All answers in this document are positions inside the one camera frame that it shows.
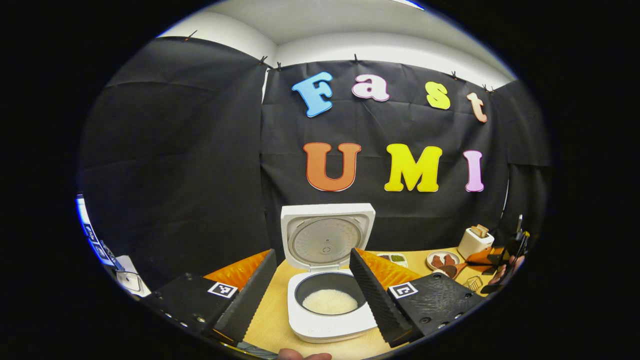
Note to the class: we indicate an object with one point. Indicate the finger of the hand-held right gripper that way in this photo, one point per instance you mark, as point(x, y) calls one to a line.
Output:
point(482, 256)

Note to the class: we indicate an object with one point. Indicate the brown meat piece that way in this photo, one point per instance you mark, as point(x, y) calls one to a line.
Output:
point(437, 262)
point(450, 260)

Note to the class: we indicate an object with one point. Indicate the black backdrop cloth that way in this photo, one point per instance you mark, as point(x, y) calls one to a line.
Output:
point(200, 175)

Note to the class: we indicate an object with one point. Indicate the white toaster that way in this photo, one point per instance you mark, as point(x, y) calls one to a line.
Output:
point(472, 246)

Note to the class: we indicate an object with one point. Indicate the blue white printed panel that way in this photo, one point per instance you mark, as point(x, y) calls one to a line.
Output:
point(92, 235)

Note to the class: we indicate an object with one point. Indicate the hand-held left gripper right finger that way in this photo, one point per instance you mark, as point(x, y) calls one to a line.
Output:
point(377, 300)

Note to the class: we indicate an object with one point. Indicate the white divided condiment dish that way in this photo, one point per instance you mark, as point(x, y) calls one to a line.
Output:
point(397, 258)

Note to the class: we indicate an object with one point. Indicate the white rice cooker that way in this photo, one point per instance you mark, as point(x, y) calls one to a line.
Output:
point(325, 240)

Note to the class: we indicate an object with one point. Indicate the white round plate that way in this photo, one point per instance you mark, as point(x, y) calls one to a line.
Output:
point(442, 252)

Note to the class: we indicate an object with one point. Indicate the brown wooden spoon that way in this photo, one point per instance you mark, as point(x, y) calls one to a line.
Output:
point(450, 270)

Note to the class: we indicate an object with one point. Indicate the toast slice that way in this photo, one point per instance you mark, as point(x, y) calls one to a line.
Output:
point(476, 232)
point(484, 229)

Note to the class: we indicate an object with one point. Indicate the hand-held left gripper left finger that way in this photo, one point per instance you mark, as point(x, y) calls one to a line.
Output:
point(247, 300)

